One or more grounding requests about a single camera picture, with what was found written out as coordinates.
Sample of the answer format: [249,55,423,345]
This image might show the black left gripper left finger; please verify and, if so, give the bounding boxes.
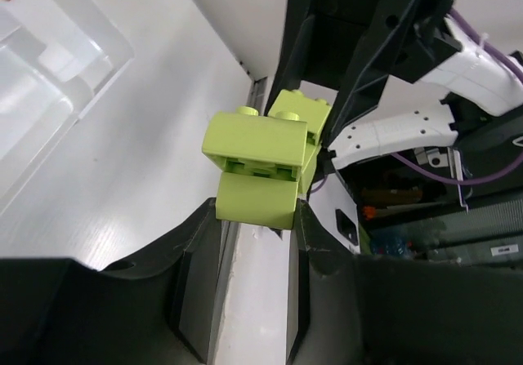
[1,198,221,364]

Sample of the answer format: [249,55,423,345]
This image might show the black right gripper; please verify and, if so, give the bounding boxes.
[271,0,461,148]

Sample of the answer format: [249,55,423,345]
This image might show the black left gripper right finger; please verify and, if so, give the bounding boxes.
[288,200,522,364]

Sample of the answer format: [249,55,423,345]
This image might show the pale green square lego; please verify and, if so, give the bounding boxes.
[216,172,298,229]

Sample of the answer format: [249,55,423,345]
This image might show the pale green curved lego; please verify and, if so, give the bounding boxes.
[202,107,307,181]

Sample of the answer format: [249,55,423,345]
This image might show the pale green long lego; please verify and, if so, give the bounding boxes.
[269,90,332,195]

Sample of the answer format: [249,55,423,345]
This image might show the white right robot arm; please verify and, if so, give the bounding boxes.
[266,0,522,168]

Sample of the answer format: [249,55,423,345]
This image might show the black phone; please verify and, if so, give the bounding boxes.
[335,209,360,247]

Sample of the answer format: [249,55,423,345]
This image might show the blue water bottles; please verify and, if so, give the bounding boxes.
[370,233,412,258]

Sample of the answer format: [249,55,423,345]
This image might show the white compartment tray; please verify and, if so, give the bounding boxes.
[1,0,134,209]

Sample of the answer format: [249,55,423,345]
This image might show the aluminium rail front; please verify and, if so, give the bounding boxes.
[212,77,273,300]

